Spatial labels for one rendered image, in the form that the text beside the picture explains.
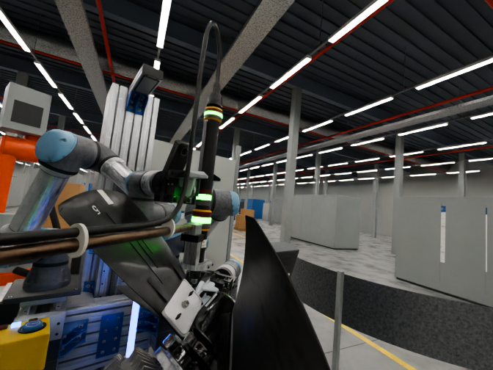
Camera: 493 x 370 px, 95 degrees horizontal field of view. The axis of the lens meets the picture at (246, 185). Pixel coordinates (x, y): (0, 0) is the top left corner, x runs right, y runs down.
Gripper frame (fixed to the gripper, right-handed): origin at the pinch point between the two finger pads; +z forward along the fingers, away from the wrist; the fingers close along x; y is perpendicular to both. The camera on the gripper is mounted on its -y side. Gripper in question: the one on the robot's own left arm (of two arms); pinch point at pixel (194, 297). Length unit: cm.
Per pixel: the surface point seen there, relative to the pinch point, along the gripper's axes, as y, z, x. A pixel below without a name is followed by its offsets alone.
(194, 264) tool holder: 3.7, 15.1, -13.6
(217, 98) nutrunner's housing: 0, 13, -51
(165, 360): 6.2, 25.3, -1.6
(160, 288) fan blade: 2.2, 24.3, -11.4
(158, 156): -114, -138, -54
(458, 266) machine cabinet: 368, -483, 16
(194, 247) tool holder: 3.0, 15.1, -17.1
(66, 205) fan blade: -8.5, 35.1, -23.2
